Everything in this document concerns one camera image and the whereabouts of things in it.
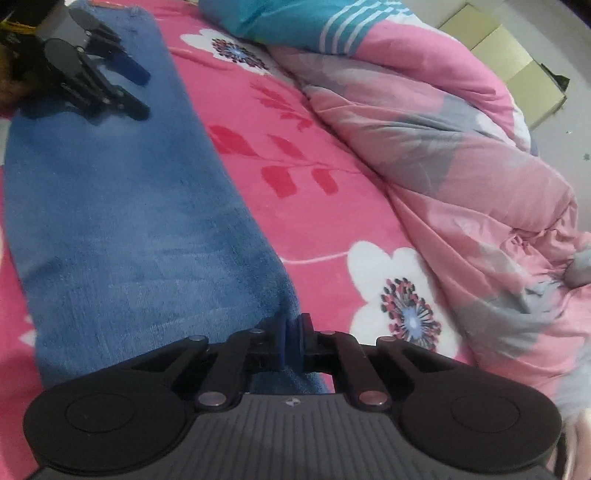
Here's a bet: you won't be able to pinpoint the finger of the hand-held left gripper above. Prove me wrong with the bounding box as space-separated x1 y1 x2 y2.
59 59 151 124
87 23 151 87

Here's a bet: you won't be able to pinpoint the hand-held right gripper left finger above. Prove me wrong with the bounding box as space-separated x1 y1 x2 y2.
124 320 290 412

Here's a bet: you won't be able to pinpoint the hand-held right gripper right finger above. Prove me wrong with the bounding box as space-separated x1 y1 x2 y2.
299 314 454 412

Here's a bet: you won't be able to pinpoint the blue jeans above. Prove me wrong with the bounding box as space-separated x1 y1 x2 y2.
0 0 333 398

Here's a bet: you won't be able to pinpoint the pink floral blanket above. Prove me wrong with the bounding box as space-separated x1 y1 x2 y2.
0 0 490 462

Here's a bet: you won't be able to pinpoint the pink grey teal quilt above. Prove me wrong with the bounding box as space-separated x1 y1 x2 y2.
198 0 591 416

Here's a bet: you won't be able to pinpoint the pale yellow wall panel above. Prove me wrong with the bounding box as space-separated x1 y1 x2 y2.
438 4 568 132

